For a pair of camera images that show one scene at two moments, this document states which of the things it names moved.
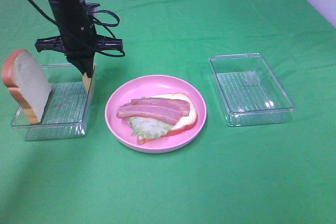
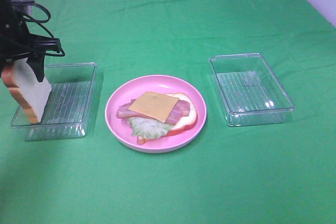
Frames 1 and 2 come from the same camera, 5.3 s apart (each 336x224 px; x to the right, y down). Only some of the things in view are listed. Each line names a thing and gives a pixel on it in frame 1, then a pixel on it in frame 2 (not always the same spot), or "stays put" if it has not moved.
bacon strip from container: x=151 y=112 stays put
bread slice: x=185 y=122 stays put
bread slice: x=23 y=76 stays put
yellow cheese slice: x=87 y=81 to x=156 y=106
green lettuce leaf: x=143 y=128 stays put
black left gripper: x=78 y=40 to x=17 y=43
